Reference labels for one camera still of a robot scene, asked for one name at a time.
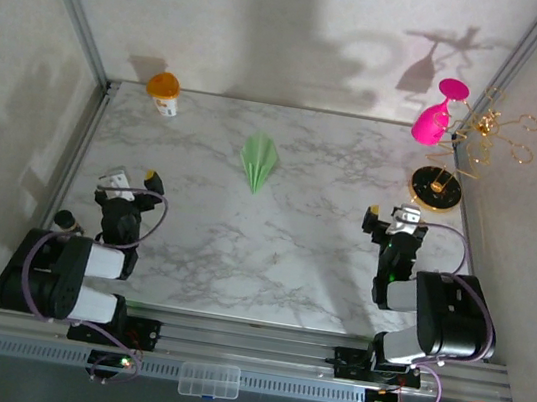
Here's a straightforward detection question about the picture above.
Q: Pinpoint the light green paper sheet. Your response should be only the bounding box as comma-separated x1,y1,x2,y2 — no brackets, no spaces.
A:
234,128,285,199

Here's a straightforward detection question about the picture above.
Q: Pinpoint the small black spice bottle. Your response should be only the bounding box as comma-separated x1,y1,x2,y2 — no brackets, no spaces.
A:
50,208,89,238

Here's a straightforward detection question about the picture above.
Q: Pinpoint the white cup with orange lid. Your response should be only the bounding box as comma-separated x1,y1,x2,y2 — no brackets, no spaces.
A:
141,69,184,120

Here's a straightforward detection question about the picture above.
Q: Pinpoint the pink wine glass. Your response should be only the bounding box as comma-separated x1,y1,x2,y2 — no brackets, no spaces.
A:
409,73,472,152

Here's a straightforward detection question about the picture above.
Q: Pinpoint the clear plastic compartment box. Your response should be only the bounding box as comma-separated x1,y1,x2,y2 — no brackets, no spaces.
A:
176,358,244,402

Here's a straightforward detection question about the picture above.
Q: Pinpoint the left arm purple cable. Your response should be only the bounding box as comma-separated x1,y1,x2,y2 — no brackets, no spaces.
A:
6,172,171,390

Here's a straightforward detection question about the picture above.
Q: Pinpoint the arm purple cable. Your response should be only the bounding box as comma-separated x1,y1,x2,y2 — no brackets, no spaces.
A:
6,172,171,390
372,218,512,402

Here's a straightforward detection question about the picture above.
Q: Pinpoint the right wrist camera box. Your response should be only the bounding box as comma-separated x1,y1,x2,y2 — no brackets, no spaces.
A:
388,202,426,238

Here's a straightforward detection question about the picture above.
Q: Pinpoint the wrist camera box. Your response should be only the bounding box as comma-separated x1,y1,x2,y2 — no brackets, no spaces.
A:
96,164,141,204
388,202,426,238

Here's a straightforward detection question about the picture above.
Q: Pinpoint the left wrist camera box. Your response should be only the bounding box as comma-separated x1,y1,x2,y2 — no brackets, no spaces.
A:
96,164,141,204

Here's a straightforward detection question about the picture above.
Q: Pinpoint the gold wire glass rack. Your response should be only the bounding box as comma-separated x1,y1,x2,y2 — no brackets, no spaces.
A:
404,76,537,228

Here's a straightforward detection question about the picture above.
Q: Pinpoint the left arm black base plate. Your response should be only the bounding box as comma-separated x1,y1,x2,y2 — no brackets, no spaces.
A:
66,306,164,353

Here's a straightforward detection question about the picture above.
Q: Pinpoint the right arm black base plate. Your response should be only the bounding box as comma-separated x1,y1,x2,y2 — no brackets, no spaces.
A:
330,344,426,391

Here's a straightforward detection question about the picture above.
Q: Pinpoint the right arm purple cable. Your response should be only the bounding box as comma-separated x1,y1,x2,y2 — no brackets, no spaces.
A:
372,218,512,402

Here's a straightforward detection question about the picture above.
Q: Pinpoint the aluminium frame rail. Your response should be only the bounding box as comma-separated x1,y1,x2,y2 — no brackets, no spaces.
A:
0,288,522,402

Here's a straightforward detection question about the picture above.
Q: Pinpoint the slotted grey cable duct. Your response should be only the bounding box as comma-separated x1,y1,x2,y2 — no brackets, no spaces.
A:
0,334,372,402

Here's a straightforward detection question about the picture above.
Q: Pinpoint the aluminium frame post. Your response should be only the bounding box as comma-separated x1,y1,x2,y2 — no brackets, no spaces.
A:
10,0,134,100
451,0,537,157

